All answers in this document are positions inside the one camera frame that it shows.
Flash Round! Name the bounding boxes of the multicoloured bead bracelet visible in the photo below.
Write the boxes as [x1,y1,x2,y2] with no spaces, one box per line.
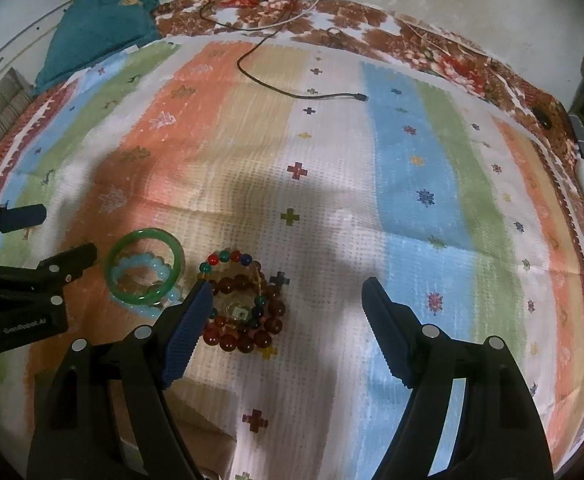
[198,249,273,333]

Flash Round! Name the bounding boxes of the teal folded cloth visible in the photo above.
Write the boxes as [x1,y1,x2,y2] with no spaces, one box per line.
[32,0,165,99]

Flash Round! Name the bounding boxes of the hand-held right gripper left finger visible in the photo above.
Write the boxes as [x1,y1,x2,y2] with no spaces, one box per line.
[26,278,213,480]

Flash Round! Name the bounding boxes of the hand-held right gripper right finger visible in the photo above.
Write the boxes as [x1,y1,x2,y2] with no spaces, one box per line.
[362,276,556,480]

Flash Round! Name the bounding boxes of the white cable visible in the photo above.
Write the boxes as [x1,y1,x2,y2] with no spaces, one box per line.
[219,0,329,31]

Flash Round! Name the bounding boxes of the striped pastel blanket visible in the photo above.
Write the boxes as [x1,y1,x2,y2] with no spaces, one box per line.
[0,40,584,480]

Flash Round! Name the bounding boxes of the light blue bead bracelet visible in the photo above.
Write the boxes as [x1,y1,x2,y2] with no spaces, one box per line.
[110,253,185,319]

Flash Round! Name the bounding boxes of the brown floral bed sheet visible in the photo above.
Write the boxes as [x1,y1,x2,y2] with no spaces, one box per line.
[153,0,583,153]

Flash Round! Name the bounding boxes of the dark red bead bracelet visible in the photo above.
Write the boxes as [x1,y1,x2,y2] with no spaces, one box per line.
[202,274,287,356]

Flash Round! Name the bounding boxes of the black cable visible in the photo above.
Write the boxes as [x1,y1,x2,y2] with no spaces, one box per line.
[199,0,370,102]

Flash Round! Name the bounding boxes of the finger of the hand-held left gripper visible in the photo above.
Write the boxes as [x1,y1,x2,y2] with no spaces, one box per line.
[0,200,48,257]
[0,242,98,312]

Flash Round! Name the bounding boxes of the green jade bangle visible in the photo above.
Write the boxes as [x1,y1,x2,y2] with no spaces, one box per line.
[106,228,187,307]

